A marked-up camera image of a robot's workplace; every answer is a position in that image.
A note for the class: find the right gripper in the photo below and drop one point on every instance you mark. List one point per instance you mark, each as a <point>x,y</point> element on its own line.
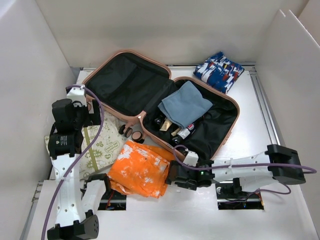
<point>187,185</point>

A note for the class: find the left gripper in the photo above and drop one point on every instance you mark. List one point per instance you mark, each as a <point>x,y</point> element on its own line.
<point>92,118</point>

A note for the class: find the orange white tie-dye garment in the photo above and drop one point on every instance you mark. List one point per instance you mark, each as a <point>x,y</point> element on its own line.
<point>140,169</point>

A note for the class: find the cola bottle red cap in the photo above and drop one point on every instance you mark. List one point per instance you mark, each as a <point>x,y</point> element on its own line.
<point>183,134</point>
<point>159,121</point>

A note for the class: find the beige cosmetic tube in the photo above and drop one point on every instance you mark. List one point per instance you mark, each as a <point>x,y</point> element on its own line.
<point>165,126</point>

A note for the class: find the grey-blue cloth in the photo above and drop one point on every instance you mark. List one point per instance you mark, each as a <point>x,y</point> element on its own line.
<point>184,106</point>

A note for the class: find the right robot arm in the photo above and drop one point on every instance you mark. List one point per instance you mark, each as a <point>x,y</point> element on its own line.
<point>278,164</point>

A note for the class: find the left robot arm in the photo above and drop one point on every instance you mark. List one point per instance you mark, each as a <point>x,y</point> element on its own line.
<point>72,212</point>

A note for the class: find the pink hardshell suitcase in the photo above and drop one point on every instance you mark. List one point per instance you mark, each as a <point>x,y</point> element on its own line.
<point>131,85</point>

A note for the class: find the blue white patterned garment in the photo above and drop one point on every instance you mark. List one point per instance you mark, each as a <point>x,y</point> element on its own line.
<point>219,72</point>

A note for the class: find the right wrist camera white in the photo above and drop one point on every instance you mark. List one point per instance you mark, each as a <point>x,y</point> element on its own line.
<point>191,159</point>

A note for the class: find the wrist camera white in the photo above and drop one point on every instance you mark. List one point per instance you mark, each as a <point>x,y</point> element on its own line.
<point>191,159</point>
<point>77,95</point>

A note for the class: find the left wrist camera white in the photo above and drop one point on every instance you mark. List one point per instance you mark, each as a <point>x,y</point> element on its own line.
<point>77,95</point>

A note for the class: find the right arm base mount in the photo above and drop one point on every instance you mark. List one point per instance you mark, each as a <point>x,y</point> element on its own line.
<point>230,196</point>

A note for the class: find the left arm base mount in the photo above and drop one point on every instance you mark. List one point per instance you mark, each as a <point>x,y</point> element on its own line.
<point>113,201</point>

